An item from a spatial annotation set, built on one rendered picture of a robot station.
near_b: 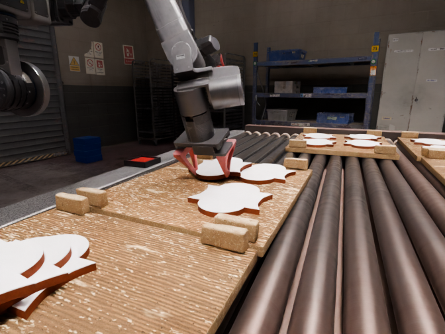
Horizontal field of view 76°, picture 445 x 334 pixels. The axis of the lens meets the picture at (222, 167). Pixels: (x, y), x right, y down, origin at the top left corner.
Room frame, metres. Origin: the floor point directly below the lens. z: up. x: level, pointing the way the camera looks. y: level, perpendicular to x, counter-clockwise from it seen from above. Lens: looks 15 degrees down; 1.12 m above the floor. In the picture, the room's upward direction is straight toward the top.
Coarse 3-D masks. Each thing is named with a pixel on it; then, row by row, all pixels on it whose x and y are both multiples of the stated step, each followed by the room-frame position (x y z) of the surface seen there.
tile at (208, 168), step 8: (208, 160) 0.71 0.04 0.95; (216, 160) 0.70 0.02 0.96; (232, 160) 0.69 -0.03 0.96; (240, 160) 0.69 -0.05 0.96; (200, 168) 0.64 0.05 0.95; (208, 168) 0.64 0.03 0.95; (216, 168) 0.63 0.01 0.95; (232, 168) 0.62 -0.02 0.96; (240, 168) 0.63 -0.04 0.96; (200, 176) 0.60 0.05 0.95; (208, 176) 0.59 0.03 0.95; (216, 176) 0.58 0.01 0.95; (224, 176) 0.59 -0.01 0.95
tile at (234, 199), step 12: (204, 192) 0.49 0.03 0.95; (216, 192) 0.49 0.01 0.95; (228, 192) 0.49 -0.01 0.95; (240, 192) 0.49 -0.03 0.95; (252, 192) 0.49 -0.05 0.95; (204, 204) 0.44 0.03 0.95; (216, 204) 0.44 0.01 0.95; (228, 204) 0.44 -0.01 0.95; (240, 204) 0.44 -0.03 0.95; (252, 204) 0.44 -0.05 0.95
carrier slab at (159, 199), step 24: (168, 168) 0.70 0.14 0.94; (288, 168) 0.70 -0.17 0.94; (120, 192) 0.52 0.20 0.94; (144, 192) 0.52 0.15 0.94; (168, 192) 0.52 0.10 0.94; (192, 192) 0.52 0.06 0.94; (264, 192) 0.52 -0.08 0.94; (288, 192) 0.52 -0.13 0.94; (120, 216) 0.42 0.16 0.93; (144, 216) 0.41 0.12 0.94; (168, 216) 0.41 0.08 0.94; (192, 216) 0.41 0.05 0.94; (240, 216) 0.41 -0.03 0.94; (264, 216) 0.41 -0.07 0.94; (264, 240) 0.34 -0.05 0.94
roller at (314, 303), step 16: (336, 160) 0.85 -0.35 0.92; (336, 176) 0.69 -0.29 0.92; (336, 192) 0.57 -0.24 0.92; (320, 208) 0.49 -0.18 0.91; (336, 208) 0.49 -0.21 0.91; (320, 224) 0.42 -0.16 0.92; (336, 224) 0.43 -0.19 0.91; (320, 240) 0.37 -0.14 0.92; (336, 240) 0.38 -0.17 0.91; (320, 256) 0.32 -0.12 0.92; (336, 256) 0.34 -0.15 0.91; (304, 272) 0.30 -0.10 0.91; (320, 272) 0.29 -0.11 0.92; (336, 272) 0.31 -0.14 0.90; (304, 288) 0.27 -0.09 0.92; (320, 288) 0.26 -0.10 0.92; (304, 304) 0.24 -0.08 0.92; (320, 304) 0.24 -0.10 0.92; (304, 320) 0.22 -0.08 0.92; (320, 320) 0.22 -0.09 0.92
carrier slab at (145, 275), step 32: (32, 224) 0.38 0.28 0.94; (64, 224) 0.38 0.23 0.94; (96, 224) 0.38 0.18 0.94; (128, 224) 0.38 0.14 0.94; (96, 256) 0.30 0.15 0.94; (128, 256) 0.30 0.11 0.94; (160, 256) 0.30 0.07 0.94; (192, 256) 0.30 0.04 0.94; (224, 256) 0.30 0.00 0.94; (256, 256) 0.31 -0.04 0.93; (64, 288) 0.24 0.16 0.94; (96, 288) 0.24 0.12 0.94; (128, 288) 0.24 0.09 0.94; (160, 288) 0.24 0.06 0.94; (192, 288) 0.24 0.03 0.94; (224, 288) 0.24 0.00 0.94; (0, 320) 0.20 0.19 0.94; (32, 320) 0.20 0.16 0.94; (64, 320) 0.20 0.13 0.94; (96, 320) 0.20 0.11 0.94; (128, 320) 0.20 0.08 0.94; (160, 320) 0.20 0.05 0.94; (192, 320) 0.20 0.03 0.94
